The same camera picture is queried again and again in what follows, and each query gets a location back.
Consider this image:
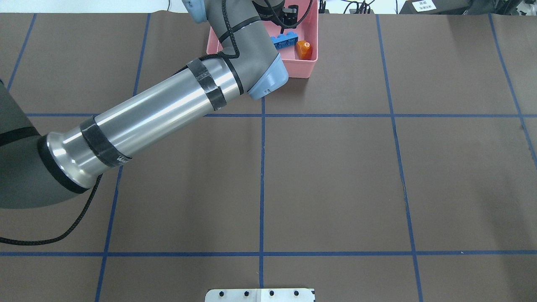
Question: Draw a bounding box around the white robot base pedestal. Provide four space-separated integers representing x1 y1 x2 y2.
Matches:
204 287 316 302

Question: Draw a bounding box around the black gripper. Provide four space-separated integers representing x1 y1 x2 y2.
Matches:
256 0 299 34

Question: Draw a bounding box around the long blue block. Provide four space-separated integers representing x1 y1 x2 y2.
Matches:
270 31 299 50

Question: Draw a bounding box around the pink plastic box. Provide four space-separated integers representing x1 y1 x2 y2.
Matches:
206 0 320 78

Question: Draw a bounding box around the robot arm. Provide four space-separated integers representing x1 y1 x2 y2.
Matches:
0 0 289 209

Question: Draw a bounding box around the orange block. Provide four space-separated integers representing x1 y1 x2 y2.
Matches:
295 40 313 60

